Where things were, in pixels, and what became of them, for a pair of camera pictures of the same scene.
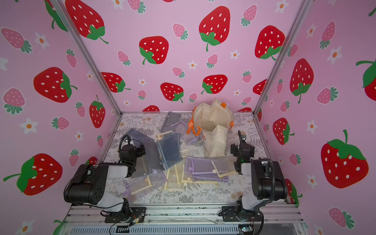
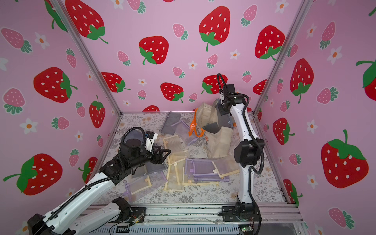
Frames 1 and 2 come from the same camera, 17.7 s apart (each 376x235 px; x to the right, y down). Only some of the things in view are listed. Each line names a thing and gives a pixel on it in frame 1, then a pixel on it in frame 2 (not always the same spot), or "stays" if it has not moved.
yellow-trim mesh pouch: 224,165 stays
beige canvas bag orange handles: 212,122 stays
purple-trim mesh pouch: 201,168 stays
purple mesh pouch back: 181,129 stays
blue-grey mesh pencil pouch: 169,148 -> 225,121
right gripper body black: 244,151 -> 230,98
